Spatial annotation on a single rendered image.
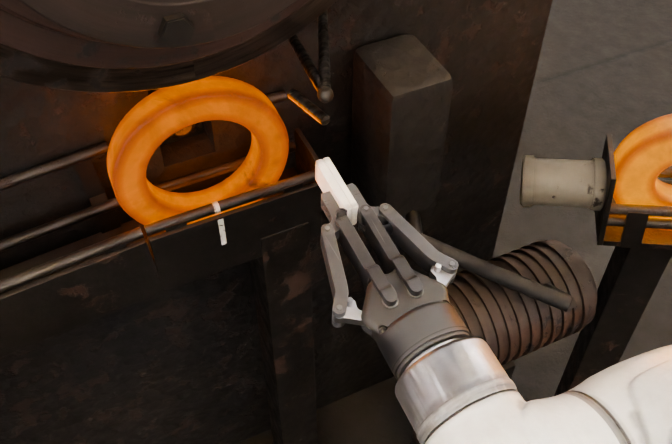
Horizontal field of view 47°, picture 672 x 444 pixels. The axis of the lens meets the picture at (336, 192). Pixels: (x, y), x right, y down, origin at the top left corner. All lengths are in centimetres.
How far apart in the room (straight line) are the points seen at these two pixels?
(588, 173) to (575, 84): 130
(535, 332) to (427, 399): 39
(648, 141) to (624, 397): 31
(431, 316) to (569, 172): 31
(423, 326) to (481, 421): 9
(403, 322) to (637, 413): 19
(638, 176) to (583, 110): 122
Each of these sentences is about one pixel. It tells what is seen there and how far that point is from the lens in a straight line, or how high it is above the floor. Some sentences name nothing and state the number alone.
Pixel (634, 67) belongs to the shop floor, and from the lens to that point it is 231.
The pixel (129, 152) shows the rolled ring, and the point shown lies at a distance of 76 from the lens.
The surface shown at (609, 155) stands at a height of 72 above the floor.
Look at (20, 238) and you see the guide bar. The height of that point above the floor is 69.
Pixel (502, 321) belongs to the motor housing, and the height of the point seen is 52.
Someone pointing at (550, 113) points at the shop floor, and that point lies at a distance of 208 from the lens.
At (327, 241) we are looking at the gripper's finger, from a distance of 72.
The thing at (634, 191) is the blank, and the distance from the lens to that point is 92.
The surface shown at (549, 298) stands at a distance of 95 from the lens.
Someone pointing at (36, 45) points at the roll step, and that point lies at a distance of 62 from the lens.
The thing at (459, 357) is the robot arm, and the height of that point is 77.
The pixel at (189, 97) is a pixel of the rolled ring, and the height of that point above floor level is 84.
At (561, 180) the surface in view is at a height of 69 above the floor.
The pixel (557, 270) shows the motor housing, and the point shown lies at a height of 53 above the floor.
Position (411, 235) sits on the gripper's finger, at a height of 75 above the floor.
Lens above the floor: 130
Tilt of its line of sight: 46 degrees down
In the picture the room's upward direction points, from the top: straight up
